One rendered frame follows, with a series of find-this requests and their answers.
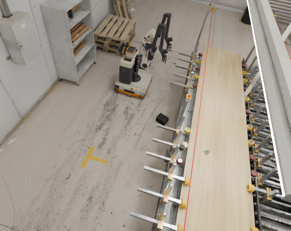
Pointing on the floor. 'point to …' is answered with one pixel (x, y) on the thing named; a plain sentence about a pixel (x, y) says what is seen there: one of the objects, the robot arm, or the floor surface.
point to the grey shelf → (56, 15)
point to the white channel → (282, 67)
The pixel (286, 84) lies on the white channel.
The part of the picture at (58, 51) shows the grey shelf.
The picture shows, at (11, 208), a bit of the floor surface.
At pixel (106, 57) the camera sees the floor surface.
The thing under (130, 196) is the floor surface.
